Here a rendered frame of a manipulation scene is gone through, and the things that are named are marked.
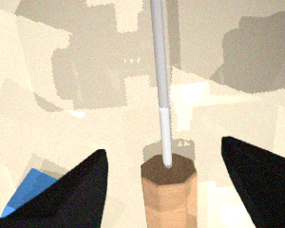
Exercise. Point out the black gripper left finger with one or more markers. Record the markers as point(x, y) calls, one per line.
point(76, 200)

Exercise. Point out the blue cube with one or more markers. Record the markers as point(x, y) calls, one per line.
point(32, 185)

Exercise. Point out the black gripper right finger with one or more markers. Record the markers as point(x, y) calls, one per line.
point(259, 178)

